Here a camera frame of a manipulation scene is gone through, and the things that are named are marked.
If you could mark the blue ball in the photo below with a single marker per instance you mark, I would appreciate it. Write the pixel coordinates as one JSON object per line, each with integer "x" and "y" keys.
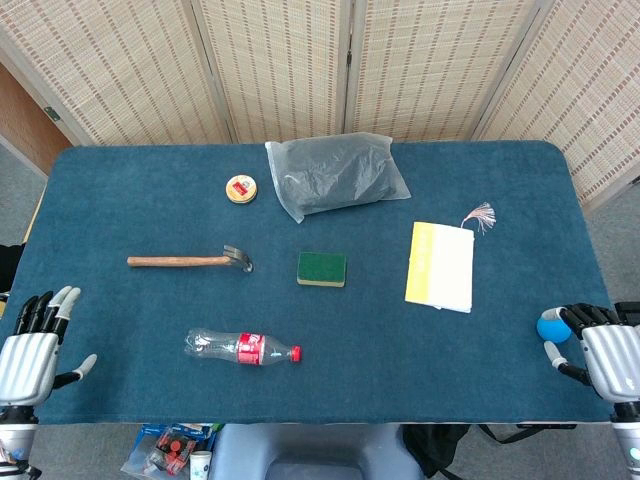
{"x": 552, "y": 331}

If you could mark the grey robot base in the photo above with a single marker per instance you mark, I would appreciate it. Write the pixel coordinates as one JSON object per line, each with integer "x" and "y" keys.
{"x": 310, "y": 452}

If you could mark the green scouring sponge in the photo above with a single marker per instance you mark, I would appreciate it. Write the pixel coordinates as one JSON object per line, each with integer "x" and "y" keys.
{"x": 321, "y": 268}

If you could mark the black bag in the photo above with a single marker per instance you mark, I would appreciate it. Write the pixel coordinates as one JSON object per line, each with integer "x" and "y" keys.
{"x": 435, "y": 447}

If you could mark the clear bag of red parts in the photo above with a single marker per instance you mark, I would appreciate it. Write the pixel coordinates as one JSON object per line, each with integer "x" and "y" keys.
{"x": 165, "y": 447}

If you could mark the yellow white notebook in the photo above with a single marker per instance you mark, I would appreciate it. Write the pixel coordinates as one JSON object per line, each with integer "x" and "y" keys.
{"x": 442, "y": 267}

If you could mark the pink tassel bookmark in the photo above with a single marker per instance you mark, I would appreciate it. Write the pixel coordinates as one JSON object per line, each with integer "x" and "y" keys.
{"x": 482, "y": 217}

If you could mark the empty cola plastic bottle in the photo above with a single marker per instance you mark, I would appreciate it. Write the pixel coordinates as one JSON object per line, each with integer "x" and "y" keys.
{"x": 240, "y": 347}

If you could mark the white paper cup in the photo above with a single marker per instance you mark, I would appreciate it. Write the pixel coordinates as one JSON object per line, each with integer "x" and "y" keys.
{"x": 201, "y": 465}

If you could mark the black object at table edge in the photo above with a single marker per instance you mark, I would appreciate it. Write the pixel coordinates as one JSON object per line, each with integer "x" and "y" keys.
{"x": 9, "y": 265}

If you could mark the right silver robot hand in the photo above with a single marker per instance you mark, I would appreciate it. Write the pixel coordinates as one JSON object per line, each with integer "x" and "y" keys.
{"x": 607, "y": 357}

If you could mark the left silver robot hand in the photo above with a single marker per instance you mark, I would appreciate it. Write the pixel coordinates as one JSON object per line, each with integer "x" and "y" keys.
{"x": 27, "y": 360}

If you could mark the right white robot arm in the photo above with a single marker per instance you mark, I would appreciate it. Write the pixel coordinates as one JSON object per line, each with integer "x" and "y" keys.
{"x": 627, "y": 440}

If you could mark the bamboo folding screen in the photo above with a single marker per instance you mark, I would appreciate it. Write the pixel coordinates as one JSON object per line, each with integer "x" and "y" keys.
{"x": 350, "y": 65}

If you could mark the plastic bag with dark cloth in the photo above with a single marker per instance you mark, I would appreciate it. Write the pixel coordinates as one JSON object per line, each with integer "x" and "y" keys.
{"x": 335, "y": 175}

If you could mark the blue table cloth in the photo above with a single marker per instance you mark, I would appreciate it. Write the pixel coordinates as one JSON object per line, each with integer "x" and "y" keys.
{"x": 320, "y": 300}

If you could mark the round wooden tin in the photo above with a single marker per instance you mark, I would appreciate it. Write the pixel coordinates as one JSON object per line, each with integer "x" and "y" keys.
{"x": 241, "y": 189}

